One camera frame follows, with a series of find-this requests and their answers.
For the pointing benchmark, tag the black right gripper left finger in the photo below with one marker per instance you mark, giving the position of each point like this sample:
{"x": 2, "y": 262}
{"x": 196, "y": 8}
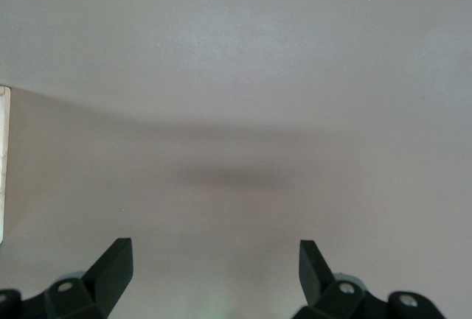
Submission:
{"x": 107, "y": 278}

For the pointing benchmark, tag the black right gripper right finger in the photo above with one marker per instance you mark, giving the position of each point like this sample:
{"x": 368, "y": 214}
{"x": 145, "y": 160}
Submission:
{"x": 317, "y": 282}

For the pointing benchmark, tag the pale cream flat board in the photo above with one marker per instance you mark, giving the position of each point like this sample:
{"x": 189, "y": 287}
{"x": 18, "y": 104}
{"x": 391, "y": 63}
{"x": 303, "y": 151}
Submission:
{"x": 3, "y": 157}

